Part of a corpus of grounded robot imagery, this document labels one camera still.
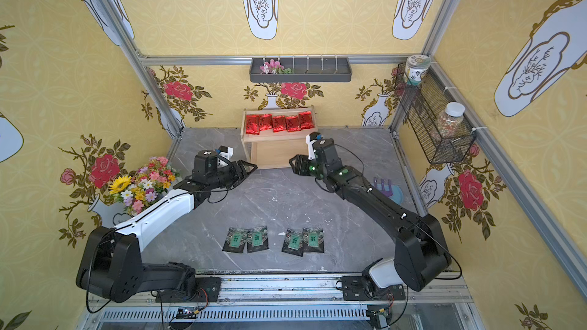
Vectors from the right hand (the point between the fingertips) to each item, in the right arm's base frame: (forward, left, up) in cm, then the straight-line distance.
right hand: (300, 159), depth 83 cm
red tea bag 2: (+17, +15, +2) cm, 22 cm away
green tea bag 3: (-24, +2, -19) cm, 31 cm away
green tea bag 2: (-23, +15, -19) cm, 34 cm away
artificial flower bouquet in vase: (-10, +52, -2) cm, 53 cm away
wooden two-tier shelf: (+10, +12, +1) cm, 15 cm away
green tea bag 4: (-23, -6, -19) cm, 30 cm away
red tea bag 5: (+18, -1, +2) cm, 19 cm away
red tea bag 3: (+16, +9, +2) cm, 19 cm away
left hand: (-2, +20, -4) cm, 20 cm away
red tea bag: (+15, +20, +2) cm, 25 cm away
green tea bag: (-24, +23, -19) cm, 38 cm away
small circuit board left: (-46, +35, -22) cm, 62 cm away
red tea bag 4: (+16, +4, +2) cm, 17 cm away
